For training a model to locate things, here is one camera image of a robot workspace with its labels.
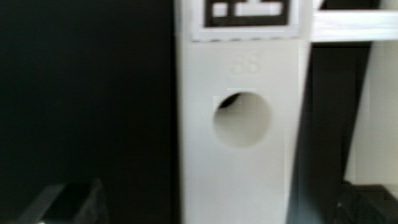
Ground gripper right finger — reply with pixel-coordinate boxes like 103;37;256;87
332;183;398;224

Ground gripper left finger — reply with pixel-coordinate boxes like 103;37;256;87
16;179;107;224

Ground white chair back frame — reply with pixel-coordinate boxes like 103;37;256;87
174;0;398;224

